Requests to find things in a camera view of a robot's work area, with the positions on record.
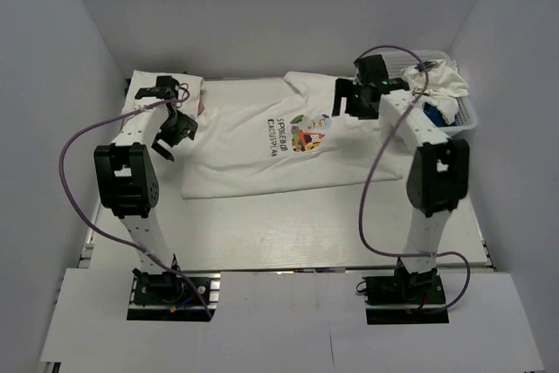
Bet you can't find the white cartoon print t-shirt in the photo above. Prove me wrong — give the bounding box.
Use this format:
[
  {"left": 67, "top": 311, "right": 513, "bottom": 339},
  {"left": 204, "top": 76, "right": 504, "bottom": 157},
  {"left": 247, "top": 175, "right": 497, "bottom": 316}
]
[{"left": 181, "top": 72, "right": 403, "bottom": 200}]

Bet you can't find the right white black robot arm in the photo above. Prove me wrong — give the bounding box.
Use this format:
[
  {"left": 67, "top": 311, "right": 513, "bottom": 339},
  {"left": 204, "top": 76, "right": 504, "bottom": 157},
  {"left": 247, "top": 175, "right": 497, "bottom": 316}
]
[{"left": 332, "top": 79, "right": 470, "bottom": 302}]

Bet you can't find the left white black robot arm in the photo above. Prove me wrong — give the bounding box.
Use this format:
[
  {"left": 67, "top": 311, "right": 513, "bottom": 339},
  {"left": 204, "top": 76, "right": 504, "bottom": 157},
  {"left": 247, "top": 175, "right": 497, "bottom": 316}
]
[{"left": 93, "top": 104, "right": 197, "bottom": 302}]

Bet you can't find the folded pink t-shirt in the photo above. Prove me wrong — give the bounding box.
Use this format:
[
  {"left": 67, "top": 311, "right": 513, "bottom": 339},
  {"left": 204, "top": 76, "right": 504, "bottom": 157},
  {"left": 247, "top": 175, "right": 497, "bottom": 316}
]
[{"left": 197, "top": 89, "right": 206, "bottom": 116}]

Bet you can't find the folded white t-shirt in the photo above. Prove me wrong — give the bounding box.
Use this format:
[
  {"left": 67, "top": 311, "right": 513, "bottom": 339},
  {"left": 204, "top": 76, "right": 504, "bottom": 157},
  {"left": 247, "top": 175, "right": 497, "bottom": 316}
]
[{"left": 121, "top": 69, "right": 205, "bottom": 121}]

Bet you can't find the blue t-shirt in basket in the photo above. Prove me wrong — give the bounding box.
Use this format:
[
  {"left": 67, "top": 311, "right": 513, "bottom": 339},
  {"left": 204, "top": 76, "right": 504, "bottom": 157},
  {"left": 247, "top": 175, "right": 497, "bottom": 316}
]
[{"left": 422, "top": 102, "right": 458, "bottom": 128}]

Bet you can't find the crumpled white t-shirt in basket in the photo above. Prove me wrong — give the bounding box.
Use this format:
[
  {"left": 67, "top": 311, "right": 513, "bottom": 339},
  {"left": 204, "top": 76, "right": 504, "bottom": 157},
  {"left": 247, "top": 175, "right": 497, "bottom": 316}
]
[{"left": 402, "top": 59, "right": 469, "bottom": 109}]

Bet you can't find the white plastic laundry basket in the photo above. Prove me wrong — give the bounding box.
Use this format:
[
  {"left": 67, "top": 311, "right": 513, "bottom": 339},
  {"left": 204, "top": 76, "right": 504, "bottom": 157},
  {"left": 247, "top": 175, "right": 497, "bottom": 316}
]
[{"left": 382, "top": 50, "right": 478, "bottom": 136}]

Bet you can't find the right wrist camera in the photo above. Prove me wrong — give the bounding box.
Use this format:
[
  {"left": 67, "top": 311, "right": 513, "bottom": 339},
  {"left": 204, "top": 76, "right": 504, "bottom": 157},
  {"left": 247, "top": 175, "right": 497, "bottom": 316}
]
[{"left": 354, "top": 54, "right": 410, "bottom": 93}]

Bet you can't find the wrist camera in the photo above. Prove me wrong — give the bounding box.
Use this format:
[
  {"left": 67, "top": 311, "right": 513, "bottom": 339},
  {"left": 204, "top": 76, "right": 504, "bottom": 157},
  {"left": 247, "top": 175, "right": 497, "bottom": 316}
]
[
  {"left": 354, "top": 54, "right": 410, "bottom": 93},
  {"left": 135, "top": 75, "right": 180, "bottom": 100}
]

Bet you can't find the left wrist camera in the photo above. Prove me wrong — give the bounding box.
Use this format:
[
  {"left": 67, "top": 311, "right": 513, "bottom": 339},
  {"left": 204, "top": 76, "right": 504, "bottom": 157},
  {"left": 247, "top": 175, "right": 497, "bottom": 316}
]
[{"left": 135, "top": 75, "right": 180, "bottom": 100}]

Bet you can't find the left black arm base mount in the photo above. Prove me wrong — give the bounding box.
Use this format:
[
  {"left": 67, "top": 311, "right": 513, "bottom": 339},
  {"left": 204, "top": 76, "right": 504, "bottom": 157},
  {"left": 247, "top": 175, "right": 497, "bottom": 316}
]
[{"left": 127, "top": 268, "right": 221, "bottom": 322}]

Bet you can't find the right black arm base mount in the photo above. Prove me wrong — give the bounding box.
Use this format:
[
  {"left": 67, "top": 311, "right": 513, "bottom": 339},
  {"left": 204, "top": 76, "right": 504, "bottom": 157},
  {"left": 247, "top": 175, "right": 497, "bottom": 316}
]
[{"left": 355, "top": 272, "right": 449, "bottom": 326}]

